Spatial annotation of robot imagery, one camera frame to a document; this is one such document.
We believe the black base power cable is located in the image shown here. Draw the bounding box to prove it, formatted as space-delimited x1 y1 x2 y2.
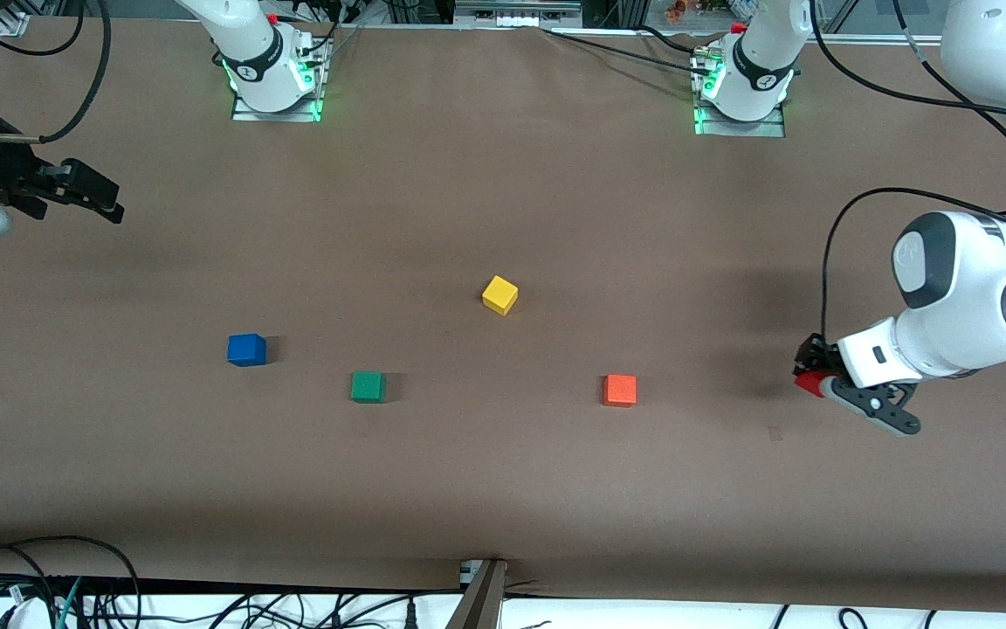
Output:
637 24 715 57
541 28 706 73

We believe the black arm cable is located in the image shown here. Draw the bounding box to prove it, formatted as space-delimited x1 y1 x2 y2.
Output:
803 0 1006 348
0 0 114 143

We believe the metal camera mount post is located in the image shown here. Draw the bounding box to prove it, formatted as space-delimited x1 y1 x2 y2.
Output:
445 558 509 629

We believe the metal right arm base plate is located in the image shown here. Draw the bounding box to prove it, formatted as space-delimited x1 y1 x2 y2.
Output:
231 35 327 124

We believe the grey power strip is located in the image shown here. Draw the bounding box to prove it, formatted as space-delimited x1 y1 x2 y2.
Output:
454 0 583 28

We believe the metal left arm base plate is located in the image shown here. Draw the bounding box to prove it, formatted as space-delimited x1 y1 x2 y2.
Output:
692 52 789 139

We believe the black looped floor cable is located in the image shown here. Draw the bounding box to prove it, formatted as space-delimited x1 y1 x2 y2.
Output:
0 535 142 629

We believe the blue cube block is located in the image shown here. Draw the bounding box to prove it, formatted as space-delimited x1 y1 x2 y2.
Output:
226 333 268 368

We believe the yellow cube block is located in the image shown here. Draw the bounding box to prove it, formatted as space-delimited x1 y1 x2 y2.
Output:
481 274 520 317

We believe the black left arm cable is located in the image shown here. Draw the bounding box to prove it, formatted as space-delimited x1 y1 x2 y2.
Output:
803 0 1006 348

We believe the green cube block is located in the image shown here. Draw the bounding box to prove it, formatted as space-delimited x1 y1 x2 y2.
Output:
349 370 387 404

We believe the green floor cable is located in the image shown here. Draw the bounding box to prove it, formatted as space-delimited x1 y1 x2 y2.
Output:
52 577 86 629

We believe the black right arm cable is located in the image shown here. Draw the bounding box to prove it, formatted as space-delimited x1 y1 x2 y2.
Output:
0 0 114 143

